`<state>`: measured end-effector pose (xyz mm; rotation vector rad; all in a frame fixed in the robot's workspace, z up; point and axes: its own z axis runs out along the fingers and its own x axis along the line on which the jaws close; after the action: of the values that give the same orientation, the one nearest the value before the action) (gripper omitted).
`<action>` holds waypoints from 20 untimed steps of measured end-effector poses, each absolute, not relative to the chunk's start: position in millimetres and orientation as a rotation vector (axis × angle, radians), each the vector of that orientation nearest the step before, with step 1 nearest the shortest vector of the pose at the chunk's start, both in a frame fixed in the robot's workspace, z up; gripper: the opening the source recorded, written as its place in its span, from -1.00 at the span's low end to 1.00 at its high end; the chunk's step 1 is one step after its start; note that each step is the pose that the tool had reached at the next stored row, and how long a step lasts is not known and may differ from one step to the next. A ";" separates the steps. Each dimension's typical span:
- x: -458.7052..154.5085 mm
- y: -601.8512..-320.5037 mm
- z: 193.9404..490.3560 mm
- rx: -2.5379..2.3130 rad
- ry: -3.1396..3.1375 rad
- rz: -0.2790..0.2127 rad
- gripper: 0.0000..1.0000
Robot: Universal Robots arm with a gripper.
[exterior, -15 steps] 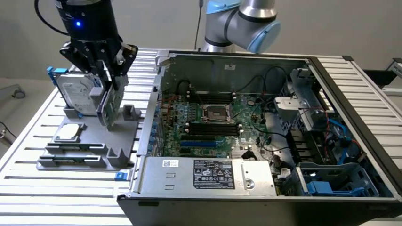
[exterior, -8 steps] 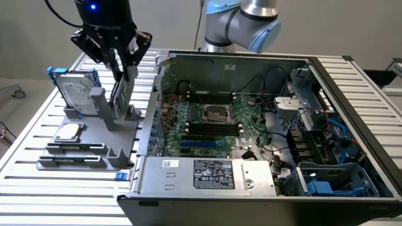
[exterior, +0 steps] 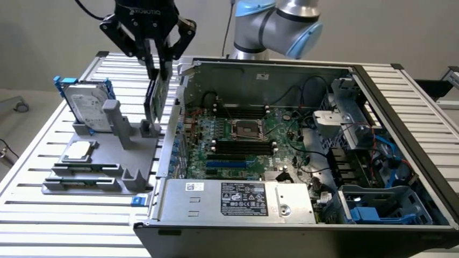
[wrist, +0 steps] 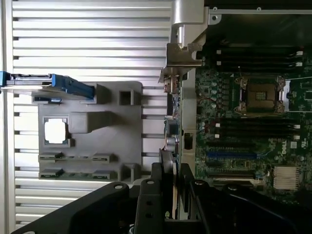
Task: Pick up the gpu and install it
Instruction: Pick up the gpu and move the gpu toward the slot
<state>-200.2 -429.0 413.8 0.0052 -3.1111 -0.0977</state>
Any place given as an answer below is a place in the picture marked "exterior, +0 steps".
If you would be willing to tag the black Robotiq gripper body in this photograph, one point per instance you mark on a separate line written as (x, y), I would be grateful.
(147, 18)

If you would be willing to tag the green graphics card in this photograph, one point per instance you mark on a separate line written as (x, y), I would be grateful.
(156, 103)

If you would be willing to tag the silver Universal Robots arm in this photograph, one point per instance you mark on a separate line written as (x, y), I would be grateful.
(257, 29)

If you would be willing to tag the hard disk in blue caddy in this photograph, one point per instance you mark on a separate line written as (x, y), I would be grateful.
(85, 104)

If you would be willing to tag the black RAM slot bank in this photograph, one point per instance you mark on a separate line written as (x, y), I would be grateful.
(245, 147)
(243, 111)

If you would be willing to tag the grey caster wheel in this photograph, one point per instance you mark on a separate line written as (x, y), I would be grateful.
(20, 106)

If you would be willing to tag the CPU socket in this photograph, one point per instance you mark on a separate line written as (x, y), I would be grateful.
(247, 129)

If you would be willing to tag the grey printed parts rack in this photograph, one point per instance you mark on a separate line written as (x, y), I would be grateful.
(117, 153)

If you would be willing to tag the silver CPU chip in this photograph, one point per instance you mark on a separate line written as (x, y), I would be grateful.
(79, 151)

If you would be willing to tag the black expansion slot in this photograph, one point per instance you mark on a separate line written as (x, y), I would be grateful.
(225, 157)

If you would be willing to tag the green motherboard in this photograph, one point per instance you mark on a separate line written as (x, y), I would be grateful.
(283, 139)

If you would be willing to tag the blue expansion slot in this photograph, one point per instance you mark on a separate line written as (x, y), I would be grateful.
(225, 163)

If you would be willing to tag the green RAM stick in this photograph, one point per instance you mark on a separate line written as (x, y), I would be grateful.
(85, 167)

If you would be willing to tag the small blue plastic clip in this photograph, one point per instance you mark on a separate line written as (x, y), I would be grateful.
(137, 201)

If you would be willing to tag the silver power supply unit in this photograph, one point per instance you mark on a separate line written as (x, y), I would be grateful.
(215, 207)

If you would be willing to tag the black open PC case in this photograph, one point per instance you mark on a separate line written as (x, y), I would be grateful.
(287, 239)

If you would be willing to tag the blue disk bay latch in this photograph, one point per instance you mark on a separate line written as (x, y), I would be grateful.
(363, 215)

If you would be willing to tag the grey disk bay cage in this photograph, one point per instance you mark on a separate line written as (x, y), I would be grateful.
(391, 204)

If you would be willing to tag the silver drive cage bracket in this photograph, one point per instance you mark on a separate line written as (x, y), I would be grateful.
(344, 118)

